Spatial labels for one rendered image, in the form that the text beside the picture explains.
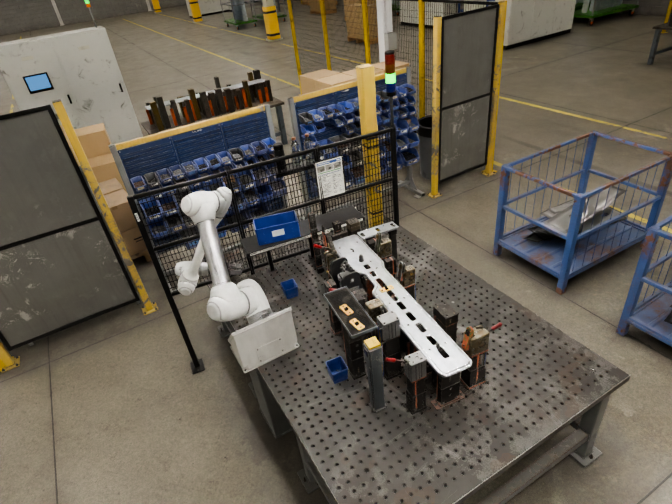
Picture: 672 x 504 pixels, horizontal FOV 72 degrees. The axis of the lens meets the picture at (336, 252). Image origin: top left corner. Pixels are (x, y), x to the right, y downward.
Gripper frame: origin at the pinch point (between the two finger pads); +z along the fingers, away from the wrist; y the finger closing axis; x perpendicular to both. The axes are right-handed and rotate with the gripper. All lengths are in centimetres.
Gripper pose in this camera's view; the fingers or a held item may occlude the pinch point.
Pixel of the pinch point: (239, 269)
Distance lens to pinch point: 317.5
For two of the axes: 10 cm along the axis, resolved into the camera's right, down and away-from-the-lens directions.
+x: 0.4, 9.4, -3.5
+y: -1.6, 3.5, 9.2
